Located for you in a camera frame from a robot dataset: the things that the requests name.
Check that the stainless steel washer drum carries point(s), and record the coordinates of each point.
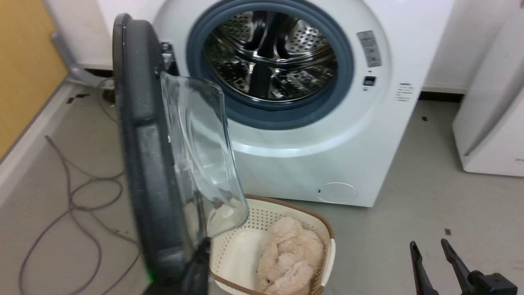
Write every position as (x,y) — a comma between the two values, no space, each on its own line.
(303,41)

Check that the beige fluffy plush toy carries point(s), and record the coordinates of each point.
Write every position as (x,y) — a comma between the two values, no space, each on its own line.
(290,250)

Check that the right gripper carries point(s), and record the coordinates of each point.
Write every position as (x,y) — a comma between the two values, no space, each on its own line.
(493,284)

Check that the grey label sticker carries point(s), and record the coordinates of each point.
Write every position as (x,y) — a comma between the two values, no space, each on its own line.
(369,49)

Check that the cream perforated laundry basket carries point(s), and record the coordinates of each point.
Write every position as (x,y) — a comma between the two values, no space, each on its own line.
(237,254)

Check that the black tape strip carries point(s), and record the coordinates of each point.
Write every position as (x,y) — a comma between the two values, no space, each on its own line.
(77,98)

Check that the dark grey glass washer door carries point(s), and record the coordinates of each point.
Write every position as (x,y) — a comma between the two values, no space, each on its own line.
(143,164)

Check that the white appliance cabinet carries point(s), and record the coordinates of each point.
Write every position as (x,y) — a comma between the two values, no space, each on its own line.
(491,135)

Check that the white front-load washing machine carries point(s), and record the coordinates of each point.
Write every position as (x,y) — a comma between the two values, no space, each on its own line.
(368,143)

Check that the grey rubber door gasket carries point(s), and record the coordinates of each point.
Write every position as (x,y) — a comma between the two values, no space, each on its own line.
(286,119)

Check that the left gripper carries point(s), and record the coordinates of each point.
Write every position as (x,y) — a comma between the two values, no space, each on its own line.
(163,291)

